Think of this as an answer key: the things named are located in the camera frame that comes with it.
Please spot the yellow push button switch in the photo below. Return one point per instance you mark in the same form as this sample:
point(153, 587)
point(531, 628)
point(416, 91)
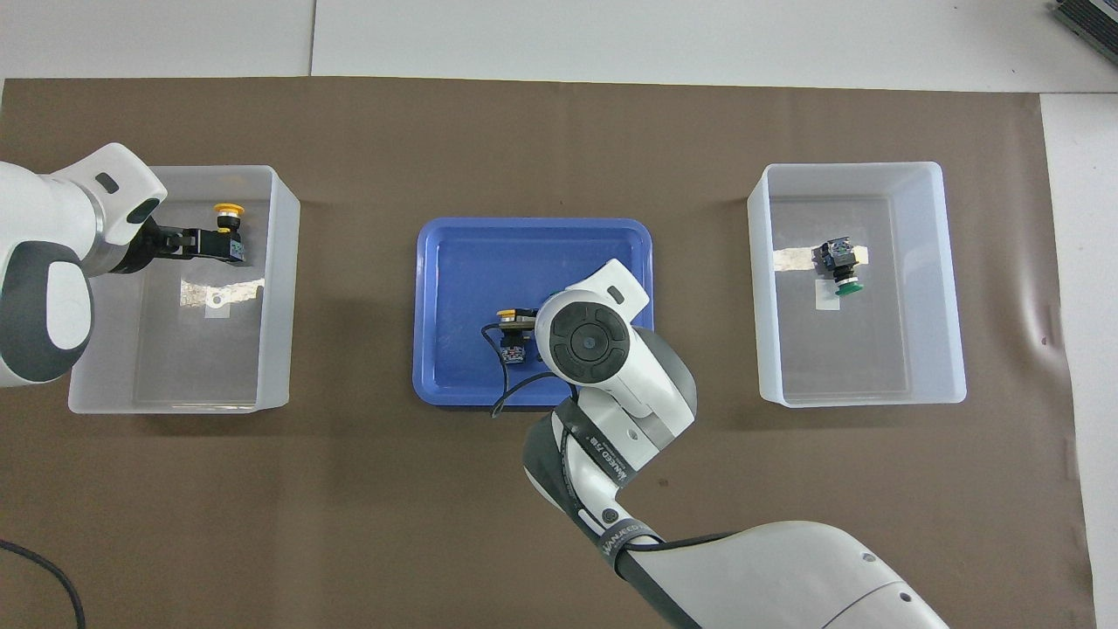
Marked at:
point(514, 351)
point(230, 210)

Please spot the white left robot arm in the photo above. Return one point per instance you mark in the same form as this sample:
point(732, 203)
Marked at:
point(44, 218)

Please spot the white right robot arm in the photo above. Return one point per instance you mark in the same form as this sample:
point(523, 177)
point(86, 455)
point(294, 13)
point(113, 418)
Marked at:
point(786, 577)

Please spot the dark grey ribbed device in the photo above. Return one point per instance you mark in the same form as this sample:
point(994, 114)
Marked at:
point(1092, 13)

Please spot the blue plastic tray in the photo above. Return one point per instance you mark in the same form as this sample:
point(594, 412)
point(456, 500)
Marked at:
point(489, 262)

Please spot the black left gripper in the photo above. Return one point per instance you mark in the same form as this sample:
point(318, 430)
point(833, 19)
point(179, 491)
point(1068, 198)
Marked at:
point(144, 249)

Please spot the translucent white plastic box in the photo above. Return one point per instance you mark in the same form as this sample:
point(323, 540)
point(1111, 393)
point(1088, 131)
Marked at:
point(175, 367)
point(873, 349)

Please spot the brown paper table mat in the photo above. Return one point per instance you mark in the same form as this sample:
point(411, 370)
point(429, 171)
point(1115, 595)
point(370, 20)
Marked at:
point(349, 524)

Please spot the white box label sticker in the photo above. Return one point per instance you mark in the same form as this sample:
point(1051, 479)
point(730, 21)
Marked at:
point(823, 302)
point(217, 307)

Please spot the green push button switch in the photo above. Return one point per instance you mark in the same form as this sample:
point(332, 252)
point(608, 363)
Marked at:
point(834, 258)

